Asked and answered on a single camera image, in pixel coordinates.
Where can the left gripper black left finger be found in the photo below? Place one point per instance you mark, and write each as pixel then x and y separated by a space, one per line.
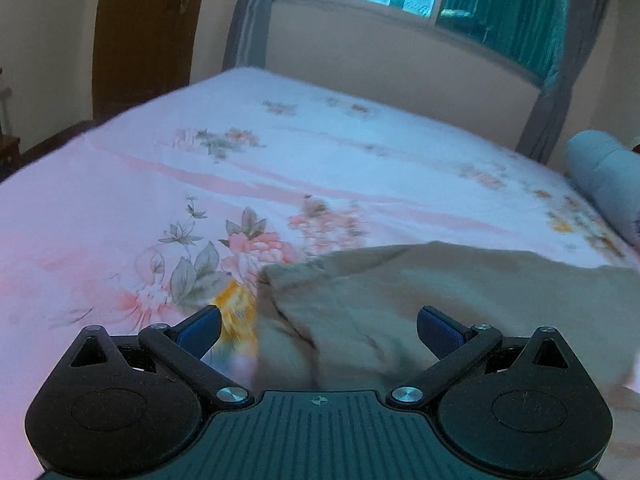
pixel 180 349

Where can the rolled grey-blue quilt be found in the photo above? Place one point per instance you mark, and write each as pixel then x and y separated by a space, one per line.
pixel 606 172

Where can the grey-green knit pants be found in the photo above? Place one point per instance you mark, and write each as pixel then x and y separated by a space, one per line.
pixel 347 320

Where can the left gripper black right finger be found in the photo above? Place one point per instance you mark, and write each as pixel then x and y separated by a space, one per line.
pixel 459 349

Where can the brown wooden door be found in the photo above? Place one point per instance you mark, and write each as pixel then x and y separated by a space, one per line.
pixel 142 49

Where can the pink floral bed sheet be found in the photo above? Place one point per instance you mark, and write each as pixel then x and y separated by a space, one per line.
pixel 182 200

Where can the teal inner curtain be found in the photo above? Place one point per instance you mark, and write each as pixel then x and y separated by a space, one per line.
pixel 523 33

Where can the grey right curtain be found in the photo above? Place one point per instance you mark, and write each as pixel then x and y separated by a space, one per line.
pixel 577 25

